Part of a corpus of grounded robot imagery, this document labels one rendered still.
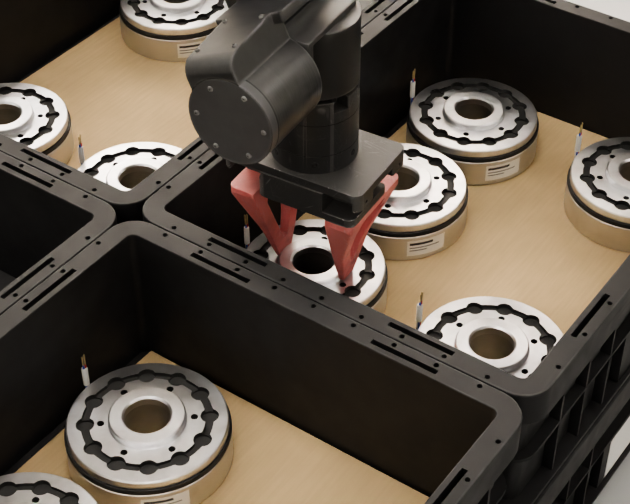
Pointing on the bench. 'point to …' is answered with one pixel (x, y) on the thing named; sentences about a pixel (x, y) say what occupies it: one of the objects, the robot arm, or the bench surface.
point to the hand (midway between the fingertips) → (314, 253)
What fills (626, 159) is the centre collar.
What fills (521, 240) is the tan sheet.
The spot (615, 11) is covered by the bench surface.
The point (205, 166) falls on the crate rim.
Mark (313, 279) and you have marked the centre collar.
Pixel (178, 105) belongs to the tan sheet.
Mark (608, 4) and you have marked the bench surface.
